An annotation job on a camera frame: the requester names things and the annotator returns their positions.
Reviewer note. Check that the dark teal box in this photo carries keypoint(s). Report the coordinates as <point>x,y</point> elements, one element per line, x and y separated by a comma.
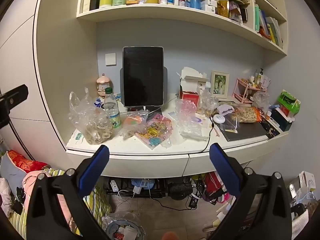
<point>280,120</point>

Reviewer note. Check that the pink mushroom lamp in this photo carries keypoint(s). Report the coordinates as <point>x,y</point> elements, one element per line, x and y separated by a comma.
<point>103,83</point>

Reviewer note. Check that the white paper pad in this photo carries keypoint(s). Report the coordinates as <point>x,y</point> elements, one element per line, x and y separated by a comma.
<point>75,137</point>

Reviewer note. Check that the green capped plastic bottle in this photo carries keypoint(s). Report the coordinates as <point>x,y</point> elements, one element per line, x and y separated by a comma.
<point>112,110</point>

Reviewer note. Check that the blue white packet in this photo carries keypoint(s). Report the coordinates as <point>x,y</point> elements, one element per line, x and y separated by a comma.
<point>98,103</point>

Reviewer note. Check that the bag of peanuts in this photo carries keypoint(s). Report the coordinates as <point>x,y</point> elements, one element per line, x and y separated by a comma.
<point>246,115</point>

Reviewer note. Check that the empty clear plastic bag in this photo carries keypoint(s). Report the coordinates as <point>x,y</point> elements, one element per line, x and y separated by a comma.
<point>261,100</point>

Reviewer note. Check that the purple packet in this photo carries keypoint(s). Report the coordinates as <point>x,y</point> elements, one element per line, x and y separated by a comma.
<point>235,11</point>

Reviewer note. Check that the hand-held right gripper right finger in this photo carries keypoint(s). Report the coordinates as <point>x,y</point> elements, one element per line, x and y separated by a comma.
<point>225,173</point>

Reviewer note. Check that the dark printed book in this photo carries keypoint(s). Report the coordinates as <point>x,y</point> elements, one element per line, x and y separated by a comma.
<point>270,130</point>

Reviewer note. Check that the clear bag of snacks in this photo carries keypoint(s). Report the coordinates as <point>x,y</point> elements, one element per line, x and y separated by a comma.
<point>208,102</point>

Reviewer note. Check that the white wall shelf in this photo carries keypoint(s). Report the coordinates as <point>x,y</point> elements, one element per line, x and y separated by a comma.
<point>160,11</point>

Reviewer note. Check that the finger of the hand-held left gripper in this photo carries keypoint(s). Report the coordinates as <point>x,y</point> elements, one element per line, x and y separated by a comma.
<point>12,97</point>

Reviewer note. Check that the white wall switch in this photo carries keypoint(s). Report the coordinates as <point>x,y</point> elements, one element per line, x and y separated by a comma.
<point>110,59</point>

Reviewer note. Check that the purple cloth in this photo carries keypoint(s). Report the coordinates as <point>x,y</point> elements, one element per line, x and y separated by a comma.
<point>225,109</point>

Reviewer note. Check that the black under-desk rack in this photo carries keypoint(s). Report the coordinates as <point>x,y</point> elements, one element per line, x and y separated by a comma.
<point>137,195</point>

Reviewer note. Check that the trash bin with plastic liner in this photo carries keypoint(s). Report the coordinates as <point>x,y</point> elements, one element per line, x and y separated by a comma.
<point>125,227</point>

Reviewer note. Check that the red patterned pillow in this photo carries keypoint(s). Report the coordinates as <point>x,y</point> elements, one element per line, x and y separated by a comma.
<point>23,161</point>

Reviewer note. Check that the clear plastic bag with shells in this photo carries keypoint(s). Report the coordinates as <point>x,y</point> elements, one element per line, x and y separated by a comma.
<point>96,127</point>

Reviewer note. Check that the amber jar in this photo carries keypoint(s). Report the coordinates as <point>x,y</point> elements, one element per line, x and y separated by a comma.
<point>223,8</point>

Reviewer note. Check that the group of toiletry bottles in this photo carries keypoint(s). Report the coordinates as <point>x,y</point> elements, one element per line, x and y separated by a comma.
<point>258,78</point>

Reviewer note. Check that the green cardboard box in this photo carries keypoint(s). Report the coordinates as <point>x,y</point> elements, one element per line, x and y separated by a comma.
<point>290,102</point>

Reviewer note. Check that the white tall box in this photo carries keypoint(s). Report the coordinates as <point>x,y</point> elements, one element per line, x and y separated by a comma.
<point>87,1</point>

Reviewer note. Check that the white round device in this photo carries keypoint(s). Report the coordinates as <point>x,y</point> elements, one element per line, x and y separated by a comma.
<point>218,118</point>

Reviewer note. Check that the pink desk rack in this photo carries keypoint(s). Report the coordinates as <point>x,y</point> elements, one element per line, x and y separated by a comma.
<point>243,90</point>

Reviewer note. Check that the red bag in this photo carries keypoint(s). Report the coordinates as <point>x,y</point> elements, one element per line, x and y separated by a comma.
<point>212,181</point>

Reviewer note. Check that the red and white box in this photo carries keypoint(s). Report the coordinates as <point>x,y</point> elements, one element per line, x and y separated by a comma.
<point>191,90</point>

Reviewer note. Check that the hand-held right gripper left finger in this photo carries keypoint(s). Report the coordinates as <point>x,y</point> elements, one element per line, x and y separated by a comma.
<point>92,173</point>

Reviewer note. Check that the pink cartoon printed package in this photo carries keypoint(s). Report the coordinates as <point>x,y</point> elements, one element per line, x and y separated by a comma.
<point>156,130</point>

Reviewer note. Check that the white carton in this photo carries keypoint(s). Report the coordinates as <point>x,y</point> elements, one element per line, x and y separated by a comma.
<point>303,183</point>

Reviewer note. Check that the black tablet on stand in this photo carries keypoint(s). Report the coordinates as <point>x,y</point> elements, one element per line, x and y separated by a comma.
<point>165,85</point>

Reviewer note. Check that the clear bubble bag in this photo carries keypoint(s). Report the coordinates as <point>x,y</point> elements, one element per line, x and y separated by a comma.
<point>188,120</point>

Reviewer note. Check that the grey laptop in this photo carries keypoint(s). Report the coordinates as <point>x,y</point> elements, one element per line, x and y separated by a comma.
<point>247,131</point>

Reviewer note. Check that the striped blanket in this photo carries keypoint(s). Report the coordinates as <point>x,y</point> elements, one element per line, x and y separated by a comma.
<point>99,202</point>

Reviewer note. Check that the white photo frame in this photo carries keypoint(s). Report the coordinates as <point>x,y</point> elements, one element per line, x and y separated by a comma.
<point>220,83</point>

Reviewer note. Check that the pink clothes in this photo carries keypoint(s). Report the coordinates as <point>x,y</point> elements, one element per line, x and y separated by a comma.
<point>30,178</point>

